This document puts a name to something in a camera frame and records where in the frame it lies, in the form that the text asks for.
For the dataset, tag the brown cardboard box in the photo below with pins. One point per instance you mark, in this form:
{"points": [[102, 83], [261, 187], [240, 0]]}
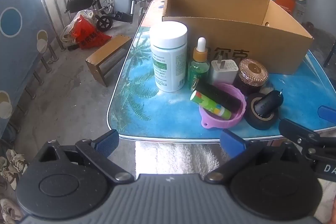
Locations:
{"points": [[236, 32]]}

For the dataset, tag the small wooden stool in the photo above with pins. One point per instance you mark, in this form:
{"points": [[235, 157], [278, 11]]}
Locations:
{"points": [[105, 53]]}

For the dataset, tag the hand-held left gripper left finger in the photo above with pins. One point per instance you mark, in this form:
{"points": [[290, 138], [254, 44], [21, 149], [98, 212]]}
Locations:
{"points": [[107, 141]]}

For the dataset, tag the floral cloth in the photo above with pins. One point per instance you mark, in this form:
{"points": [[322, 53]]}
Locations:
{"points": [[10, 169]]}

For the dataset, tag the metal window railing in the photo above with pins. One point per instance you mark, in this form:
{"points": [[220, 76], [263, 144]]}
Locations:
{"points": [[52, 3]]}

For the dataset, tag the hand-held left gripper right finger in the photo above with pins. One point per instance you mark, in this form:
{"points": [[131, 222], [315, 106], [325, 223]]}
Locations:
{"points": [[231, 142]]}

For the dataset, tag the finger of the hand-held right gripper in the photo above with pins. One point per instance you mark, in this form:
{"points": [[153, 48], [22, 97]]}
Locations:
{"points": [[296, 132], [327, 112]]}

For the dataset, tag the white fluffy towel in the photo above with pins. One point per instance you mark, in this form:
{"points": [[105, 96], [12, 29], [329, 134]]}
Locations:
{"points": [[178, 158]]}

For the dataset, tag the colourful lip balm tube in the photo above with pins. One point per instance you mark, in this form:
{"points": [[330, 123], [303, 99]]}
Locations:
{"points": [[207, 103]]}

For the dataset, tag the dark jar with copper lid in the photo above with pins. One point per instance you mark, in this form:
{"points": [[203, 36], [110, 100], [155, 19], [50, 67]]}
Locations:
{"points": [[253, 71]]}

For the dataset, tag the black tube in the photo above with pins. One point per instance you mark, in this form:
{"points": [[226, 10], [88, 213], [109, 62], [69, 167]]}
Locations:
{"points": [[223, 96]]}

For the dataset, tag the blue dotted mattress cover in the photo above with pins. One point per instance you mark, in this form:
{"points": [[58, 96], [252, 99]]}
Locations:
{"points": [[21, 43]]}

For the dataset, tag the small black key fob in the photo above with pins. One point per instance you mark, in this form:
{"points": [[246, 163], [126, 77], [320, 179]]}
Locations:
{"points": [[267, 103]]}

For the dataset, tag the white plastic bag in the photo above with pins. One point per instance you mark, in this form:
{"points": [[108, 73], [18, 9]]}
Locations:
{"points": [[67, 35]]}

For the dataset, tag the white charger plug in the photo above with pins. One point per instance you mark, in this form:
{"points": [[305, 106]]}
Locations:
{"points": [[223, 73]]}

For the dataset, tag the red plastic bag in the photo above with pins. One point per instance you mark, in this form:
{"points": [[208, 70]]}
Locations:
{"points": [[88, 35]]}

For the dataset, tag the purple silicone funnel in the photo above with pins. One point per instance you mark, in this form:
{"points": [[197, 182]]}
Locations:
{"points": [[233, 119]]}

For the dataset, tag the green dropper bottle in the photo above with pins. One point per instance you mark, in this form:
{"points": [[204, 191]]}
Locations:
{"points": [[198, 69]]}

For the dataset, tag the black tape roll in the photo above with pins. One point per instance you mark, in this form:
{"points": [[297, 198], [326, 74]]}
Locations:
{"points": [[258, 123]]}

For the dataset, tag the white pill bottle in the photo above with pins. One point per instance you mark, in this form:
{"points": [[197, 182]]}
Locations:
{"points": [[168, 61]]}

